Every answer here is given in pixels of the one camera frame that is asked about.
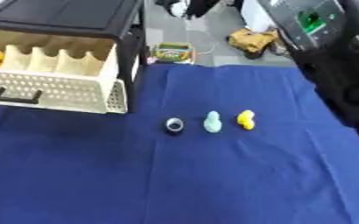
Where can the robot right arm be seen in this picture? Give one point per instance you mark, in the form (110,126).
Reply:
(336,52)

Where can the pale compartment drawer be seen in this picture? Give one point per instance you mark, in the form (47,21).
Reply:
(60,84)

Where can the light blue toy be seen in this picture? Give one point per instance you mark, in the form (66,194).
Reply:
(212,122)

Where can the green printed box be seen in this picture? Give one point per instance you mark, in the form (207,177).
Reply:
(173,53)

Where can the yellow bag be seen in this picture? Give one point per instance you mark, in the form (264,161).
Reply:
(251,40)

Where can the black and white object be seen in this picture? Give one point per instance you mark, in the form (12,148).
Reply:
(185,7)

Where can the black cabinet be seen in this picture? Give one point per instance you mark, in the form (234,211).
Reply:
(80,17)

